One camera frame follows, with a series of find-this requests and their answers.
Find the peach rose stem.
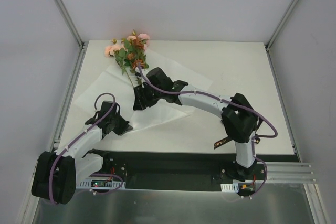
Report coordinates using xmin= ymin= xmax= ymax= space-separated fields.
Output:
xmin=138 ymin=33 xmax=150 ymax=51
xmin=104 ymin=38 xmax=134 ymax=88

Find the pink rose stem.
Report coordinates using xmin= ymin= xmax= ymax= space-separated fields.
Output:
xmin=122 ymin=30 xmax=146 ymax=61

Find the black printed ribbon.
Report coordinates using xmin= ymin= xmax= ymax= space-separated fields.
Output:
xmin=214 ymin=136 xmax=261 ymax=149

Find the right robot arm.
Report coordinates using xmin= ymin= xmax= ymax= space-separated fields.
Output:
xmin=133 ymin=67 xmax=260 ymax=182

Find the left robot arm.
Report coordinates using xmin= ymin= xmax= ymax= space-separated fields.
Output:
xmin=31 ymin=101 xmax=133 ymax=204

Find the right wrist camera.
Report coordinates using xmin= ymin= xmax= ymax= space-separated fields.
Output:
xmin=132 ymin=62 xmax=145 ymax=75

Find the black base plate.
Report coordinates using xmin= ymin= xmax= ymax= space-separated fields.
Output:
xmin=89 ymin=149 xmax=267 ymax=191

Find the left cable duct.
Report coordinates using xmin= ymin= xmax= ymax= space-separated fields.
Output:
xmin=76 ymin=178 xmax=126 ymax=190

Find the cable duct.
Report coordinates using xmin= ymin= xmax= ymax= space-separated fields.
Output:
xmin=220 ymin=183 xmax=239 ymax=193
xmin=76 ymin=178 xmax=126 ymax=190

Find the left aluminium frame post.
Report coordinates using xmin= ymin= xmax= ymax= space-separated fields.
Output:
xmin=54 ymin=0 xmax=85 ymax=49

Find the aluminium frame post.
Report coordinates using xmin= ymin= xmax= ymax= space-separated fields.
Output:
xmin=265 ymin=0 xmax=300 ymax=52
xmin=54 ymin=0 xmax=85 ymax=49

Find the right cable duct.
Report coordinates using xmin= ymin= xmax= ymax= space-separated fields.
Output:
xmin=220 ymin=183 xmax=239 ymax=193

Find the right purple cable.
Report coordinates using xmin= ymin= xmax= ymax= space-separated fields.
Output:
xmin=136 ymin=62 xmax=279 ymax=198

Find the aluminium rail profile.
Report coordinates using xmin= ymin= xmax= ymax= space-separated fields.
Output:
xmin=266 ymin=162 xmax=317 ymax=184

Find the right aluminium frame post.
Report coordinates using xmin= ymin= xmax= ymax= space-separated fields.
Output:
xmin=265 ymin=0 xmax=300 ymax=52

